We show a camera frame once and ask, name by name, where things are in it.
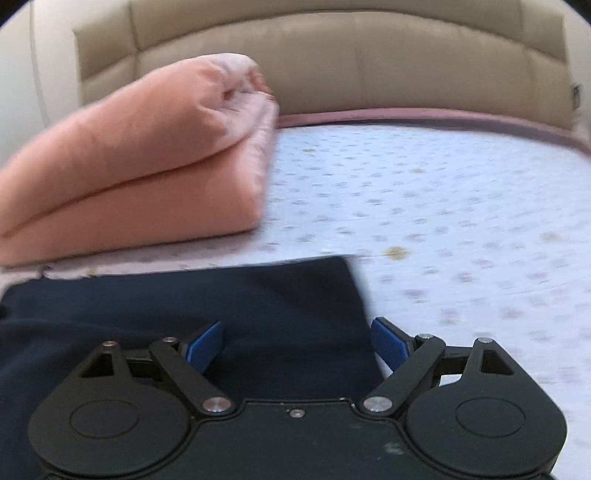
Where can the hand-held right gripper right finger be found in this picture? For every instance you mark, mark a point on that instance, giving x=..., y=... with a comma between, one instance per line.
x=390, y=344

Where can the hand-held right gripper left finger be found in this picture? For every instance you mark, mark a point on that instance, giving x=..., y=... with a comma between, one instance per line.
x=205, y=347

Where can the navy striped hoodie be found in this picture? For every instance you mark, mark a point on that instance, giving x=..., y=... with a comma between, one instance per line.
x=138, y=300

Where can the bed with floral sheet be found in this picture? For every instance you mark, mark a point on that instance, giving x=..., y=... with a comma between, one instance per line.
x=461, y=207

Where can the folded pink quilt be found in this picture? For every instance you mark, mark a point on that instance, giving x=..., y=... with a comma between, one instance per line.
x=115, y=161

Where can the beige padded headboard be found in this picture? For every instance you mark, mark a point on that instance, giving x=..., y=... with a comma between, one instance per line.
x=369, y=55

